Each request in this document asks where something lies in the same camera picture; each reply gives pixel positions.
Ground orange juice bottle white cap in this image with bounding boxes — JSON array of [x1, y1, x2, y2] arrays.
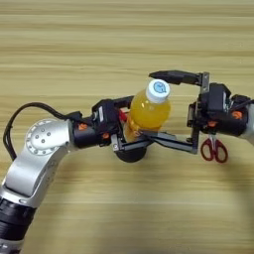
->
[[122, 78, 173, 144]]

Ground red handled scissors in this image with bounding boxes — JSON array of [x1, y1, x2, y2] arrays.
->
[[199, 133, 229, 164]]

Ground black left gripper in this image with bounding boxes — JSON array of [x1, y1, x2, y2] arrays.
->
[[70, 95, 155, 153]]

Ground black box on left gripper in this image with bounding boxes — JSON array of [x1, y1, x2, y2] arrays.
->
[[91, 98, 121, 135]]

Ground black pen holder cup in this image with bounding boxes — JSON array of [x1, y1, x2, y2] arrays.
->
[[115, 145, 148, 164]]

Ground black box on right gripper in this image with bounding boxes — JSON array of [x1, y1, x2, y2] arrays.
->
[[198, 82, 231, 113]]

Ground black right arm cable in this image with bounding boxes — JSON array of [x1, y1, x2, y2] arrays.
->
[[231, 98, 254, 110]]

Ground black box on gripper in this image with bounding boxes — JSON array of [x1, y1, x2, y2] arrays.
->
[[91, 98, 121, 135], [198, 82, 231, 113]]

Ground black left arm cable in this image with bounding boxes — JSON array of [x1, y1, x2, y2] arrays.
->
[[2, 101, 83, 162]]

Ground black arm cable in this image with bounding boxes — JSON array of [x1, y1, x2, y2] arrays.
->
[[2, 101, 83, 162], [231, 98, 254, 110]]

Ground red marker pen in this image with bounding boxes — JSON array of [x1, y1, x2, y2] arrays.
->
[[118, 108, 128, 123]]

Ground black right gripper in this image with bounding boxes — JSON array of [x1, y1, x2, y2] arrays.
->
[[142, 69, 251, 155]]

